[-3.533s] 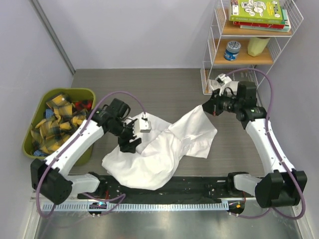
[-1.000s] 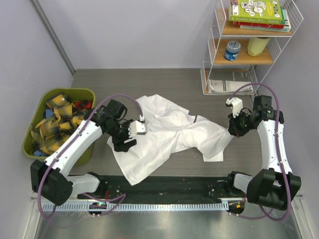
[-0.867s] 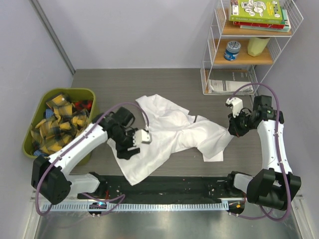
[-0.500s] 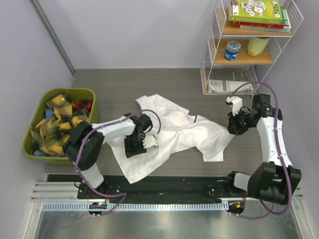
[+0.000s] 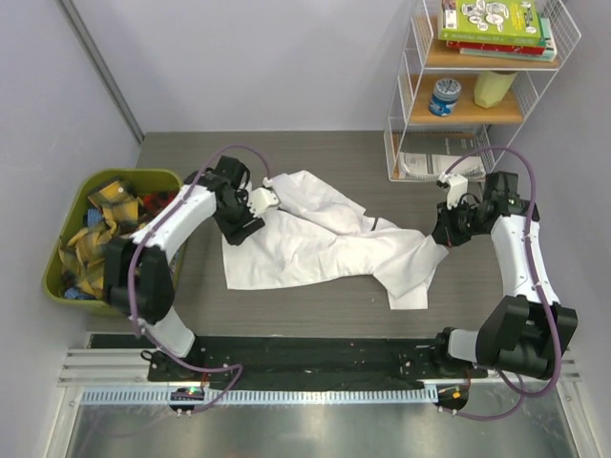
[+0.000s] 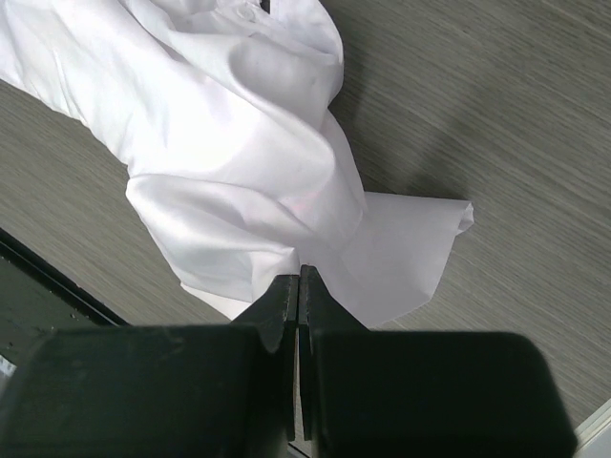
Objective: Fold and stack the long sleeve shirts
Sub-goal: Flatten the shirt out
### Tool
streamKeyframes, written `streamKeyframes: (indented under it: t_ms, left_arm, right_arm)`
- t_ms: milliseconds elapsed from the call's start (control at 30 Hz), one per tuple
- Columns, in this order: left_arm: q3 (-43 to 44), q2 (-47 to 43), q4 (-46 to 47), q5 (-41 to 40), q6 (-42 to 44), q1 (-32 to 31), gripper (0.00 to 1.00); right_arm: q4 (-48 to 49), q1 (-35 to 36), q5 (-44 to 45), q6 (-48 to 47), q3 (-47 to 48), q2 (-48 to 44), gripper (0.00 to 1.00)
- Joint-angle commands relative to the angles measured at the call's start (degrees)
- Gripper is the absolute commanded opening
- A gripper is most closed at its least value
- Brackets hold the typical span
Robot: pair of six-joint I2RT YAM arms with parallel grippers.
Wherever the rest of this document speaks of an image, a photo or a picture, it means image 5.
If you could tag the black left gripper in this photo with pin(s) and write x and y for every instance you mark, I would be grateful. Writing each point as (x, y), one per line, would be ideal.
(236, 235)

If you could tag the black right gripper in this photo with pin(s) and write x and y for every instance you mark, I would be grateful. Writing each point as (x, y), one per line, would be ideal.
(445, 232)

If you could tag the white long sleeve shirt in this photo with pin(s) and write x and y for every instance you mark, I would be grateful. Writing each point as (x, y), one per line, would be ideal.
(317, 234)

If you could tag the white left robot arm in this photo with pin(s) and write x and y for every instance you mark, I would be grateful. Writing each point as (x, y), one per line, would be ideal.
(138, 281)

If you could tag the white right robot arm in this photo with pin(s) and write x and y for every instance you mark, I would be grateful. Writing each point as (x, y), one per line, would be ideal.
(529, 330)

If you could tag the grey setup guide booklet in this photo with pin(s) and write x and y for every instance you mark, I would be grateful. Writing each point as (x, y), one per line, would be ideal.
(426, 156)

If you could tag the red black plaid shirt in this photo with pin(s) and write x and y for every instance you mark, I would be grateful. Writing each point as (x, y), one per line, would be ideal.
(149, 205)

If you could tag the olive green plastic bin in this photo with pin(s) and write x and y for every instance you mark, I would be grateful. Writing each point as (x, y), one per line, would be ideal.
(143, 181)

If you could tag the blue white round tin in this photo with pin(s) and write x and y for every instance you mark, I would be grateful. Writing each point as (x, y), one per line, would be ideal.
(445, 94)

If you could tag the pale yellow faceted cup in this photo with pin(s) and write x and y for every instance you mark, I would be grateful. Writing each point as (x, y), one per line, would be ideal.
(491, 87)

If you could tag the yellow plaid flannel shirt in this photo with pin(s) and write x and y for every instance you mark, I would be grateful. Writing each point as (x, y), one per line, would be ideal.
(114, 210)

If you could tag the red middle book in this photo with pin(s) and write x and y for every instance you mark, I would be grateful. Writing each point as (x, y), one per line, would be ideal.
(487, 47)

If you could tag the green top book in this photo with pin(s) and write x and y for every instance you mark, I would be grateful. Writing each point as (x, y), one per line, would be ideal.
(506, 22)

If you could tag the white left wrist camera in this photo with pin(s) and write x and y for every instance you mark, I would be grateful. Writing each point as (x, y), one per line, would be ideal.
(261, 199)

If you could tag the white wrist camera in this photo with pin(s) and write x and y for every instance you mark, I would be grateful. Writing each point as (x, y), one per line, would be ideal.
(261, 199)
(455, 187)

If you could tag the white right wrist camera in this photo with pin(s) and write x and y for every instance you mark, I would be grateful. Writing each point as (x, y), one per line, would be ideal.
(455, 187)

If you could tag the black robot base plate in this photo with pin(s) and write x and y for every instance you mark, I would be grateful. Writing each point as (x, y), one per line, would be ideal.
(321, 365)

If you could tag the white wire shelf rack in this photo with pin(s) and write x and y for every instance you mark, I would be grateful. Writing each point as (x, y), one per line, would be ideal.
(425, 59)

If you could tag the white slotted cable duct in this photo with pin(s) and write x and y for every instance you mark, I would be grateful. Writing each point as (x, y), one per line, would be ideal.
(193, 396)

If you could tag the aluminium rail frame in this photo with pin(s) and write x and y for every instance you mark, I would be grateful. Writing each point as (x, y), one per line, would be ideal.
(125, 366)

